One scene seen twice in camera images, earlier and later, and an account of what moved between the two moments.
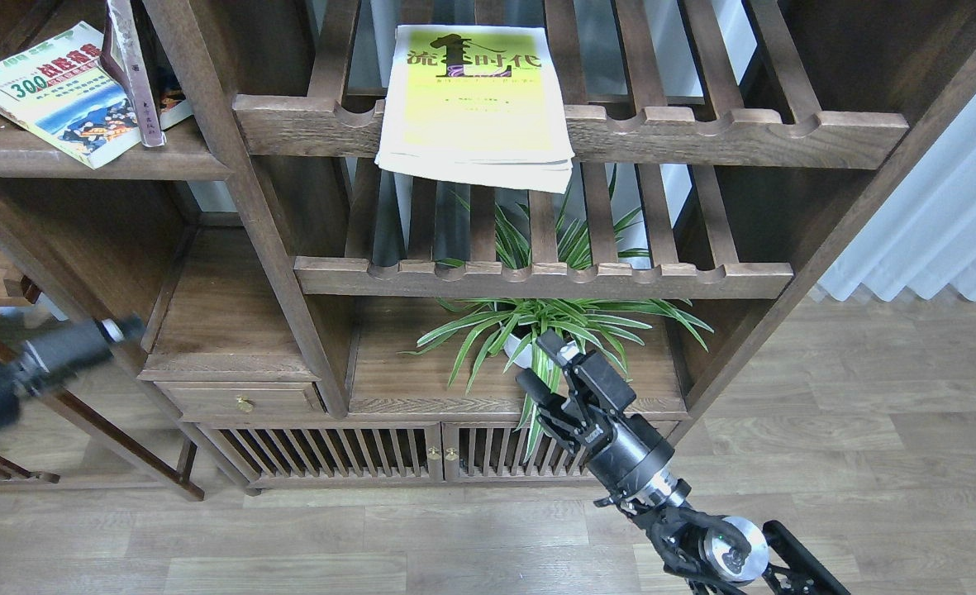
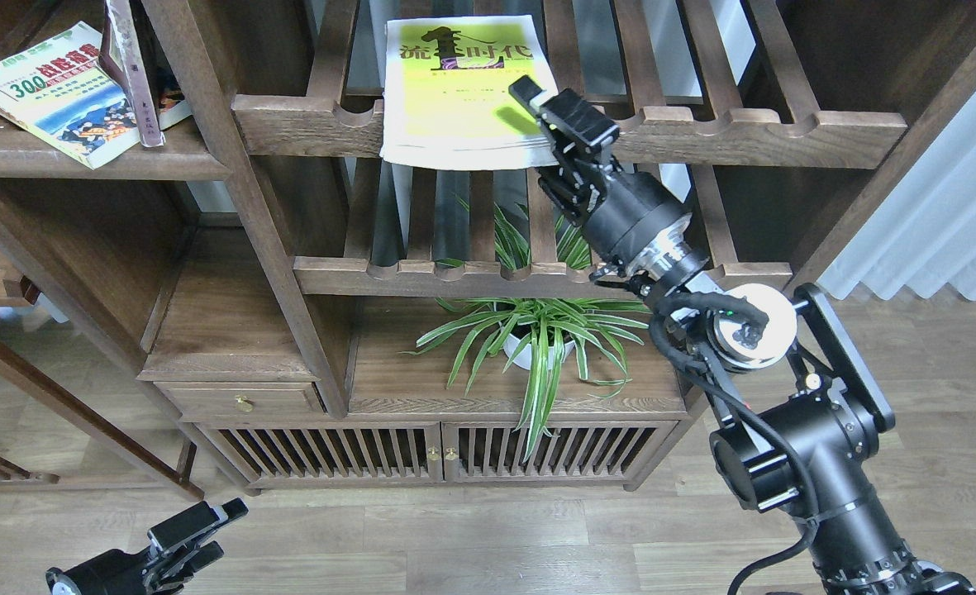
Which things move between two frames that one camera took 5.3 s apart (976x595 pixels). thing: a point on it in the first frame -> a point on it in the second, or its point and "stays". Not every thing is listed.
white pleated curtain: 953,221 stays
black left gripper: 66,349 -> 150,572
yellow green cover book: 478,103 stays
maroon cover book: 123,51 stays
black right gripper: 621,453 -> 633,221
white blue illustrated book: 62,88 stays
